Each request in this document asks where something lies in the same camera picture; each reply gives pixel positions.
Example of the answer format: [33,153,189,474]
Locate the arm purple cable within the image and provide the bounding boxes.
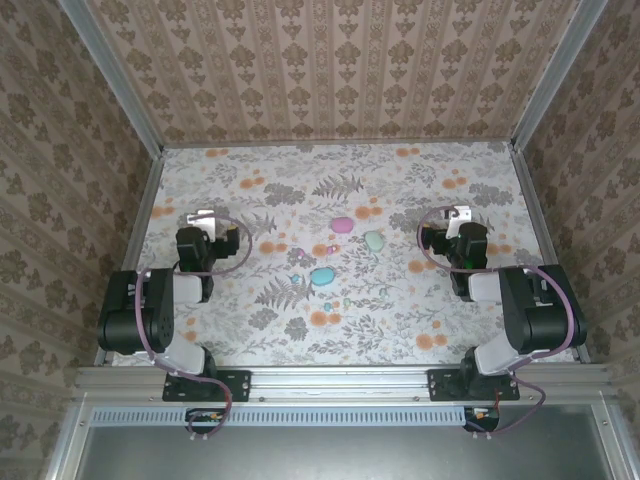
[417,205,576,441]
[133,214,254,441]

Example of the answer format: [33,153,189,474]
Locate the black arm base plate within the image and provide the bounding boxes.
[162,368,252,403]
[427,368,521,403]

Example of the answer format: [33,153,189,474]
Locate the blue earbud charging case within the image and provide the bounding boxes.
[310,267,336,291]

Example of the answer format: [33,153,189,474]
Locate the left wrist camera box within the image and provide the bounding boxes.
[185,209,217,236]

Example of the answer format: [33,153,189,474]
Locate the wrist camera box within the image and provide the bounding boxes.
[185,209,217,236]
[446,205,472,232]

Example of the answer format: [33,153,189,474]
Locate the small black connector box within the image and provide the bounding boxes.
[185,407,227,434]
[462,407,501,433]

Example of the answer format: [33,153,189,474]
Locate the floral patterned table cloth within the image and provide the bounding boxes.
[107,141,576,367]

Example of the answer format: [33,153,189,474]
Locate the grey sheet metal tray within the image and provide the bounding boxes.
[47,402,640,480]

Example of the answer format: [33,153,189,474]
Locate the aluminium frame post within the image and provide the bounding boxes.
[509,0,611,154]
[58,0,166,157]

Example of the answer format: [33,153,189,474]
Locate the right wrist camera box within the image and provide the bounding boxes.
[446,205,472,232]

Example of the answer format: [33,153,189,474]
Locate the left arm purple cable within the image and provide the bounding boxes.
[133,214,254,441]

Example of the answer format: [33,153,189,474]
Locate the long aluminium mounting rail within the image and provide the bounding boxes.
[73,364,615,405]

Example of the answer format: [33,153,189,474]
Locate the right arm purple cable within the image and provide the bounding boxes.
[417,205,576,441]

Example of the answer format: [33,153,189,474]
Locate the grey slotted cable duct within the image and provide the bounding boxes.
[92,405,501,427]

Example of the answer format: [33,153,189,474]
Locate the aluminium table side rail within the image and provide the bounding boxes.
[510,144,591,365]
[93,148,166,367]

